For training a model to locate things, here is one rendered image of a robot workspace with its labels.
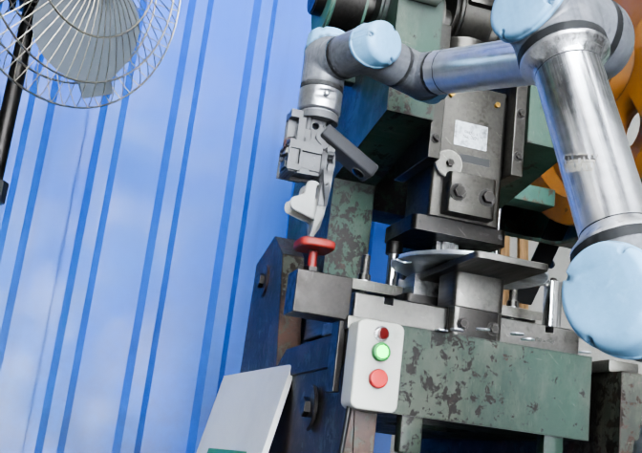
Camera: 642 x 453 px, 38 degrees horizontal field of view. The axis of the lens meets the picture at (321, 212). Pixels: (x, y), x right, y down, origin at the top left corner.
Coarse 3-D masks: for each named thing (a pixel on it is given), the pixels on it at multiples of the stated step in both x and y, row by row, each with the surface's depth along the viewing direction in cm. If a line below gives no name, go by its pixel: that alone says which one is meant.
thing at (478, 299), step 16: (464, 256) 161; (480, 256) 157; (496, 256) 158; (432, 272) 174; (448, 272) 171; (464, 272) 169; (480, 272) 168; (496, 272) 167; (512, 272) 165; (528, 272) 164; (544, 272) 162; (448, 288) 170; (464, 288) 168; (480, 288) 169; (496, 288) 170; (448, 304) 169; (464, 304) 168; (480, 304) 169; (496, 304) 169; (448, 320) 168; (464, 320) 166; (480, 320) 168; (496, 320) 169; (480, 336) 167; (496, 336) 168
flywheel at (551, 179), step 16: (624, 0) 211; (640, 0) 205; (640, 16) 203; (640, 32) 202; (640, 48) 201; (640, 64) 200; (624, 80) 203; (640, 80) 199; (624, 96) 204; (640, 96) 198; (624, 112) 203; (640, 112) 196; (624, 128) 205; (640, 128) 195; (640, 144) 194; (640, 160) 187; (544, 176) 225; (560, 176) 224; (640, 176) 186; (560, 192) 217; (560, 208) 214
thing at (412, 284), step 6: (408, 276) 184; (414, 276) 181; (402, 282) 186; (408, 282) 183; (414, 282) 180; (420, 282) 180; (426, 282) 181; (432, 282) 181; (408, 288) 182; (414, 288) 180; (420, 288) 180; (426, 288) 180; (432, 288) 181; (438, 288) 181; (426, 294) 180; (432, 294) 180; (438, 294) 181
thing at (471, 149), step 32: (448, 96) 187; (480, 96) 189; (448, 128) 185; (480, 128) 187; (448, 160) 182; (480, 160) 186; (416, 192) 188; (448, 192) 179; (480, 192) 181; (480, 224) 183
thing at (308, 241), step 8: (296, 240) 156; (304, 240) 153; (312, 240) 153; (320, 240) 153; (328, 240) 154; (296, 248) 157; (304, 248) 156; (312, 248) 155; (320, 248) 155; (328, 248) 154; (312, 256) 155; (312, 264) 155
